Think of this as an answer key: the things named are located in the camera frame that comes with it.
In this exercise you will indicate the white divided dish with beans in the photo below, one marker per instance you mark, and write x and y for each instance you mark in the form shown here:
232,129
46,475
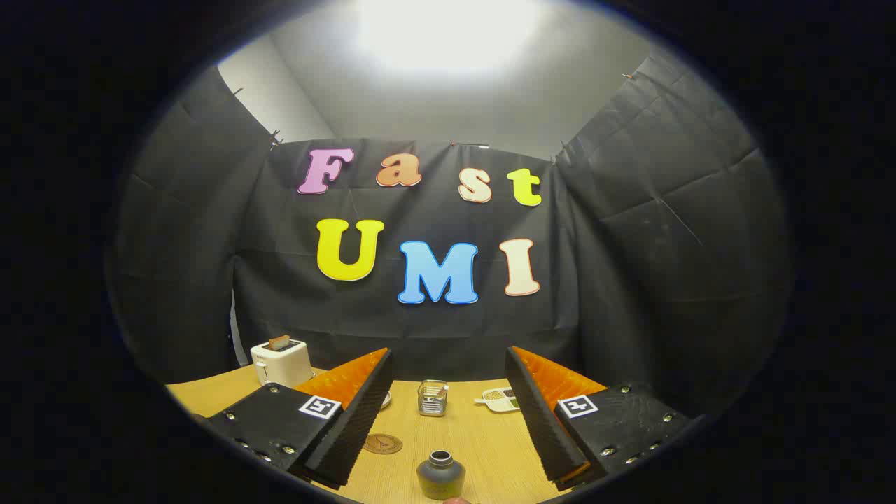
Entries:
498,400

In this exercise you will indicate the wooden table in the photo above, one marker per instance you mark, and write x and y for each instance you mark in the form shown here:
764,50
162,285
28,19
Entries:
476,448

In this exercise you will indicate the white toaster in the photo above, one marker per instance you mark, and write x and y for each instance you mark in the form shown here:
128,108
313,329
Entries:
283,364

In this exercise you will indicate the silver bottle with green label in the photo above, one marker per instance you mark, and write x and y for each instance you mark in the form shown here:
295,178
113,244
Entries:
441,477

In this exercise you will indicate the black backdrop cloth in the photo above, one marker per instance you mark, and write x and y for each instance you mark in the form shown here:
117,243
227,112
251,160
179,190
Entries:
434,329

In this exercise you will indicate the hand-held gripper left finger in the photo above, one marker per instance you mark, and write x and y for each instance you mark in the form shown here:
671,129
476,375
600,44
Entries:
357,427

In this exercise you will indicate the round wooden coaster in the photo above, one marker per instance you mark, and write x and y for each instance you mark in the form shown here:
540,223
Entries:
383,444

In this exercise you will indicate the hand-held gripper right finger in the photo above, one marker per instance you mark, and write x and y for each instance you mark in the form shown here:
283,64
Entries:
542,420

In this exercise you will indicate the toast slice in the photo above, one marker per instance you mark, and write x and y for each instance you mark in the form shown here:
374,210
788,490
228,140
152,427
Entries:
278,342

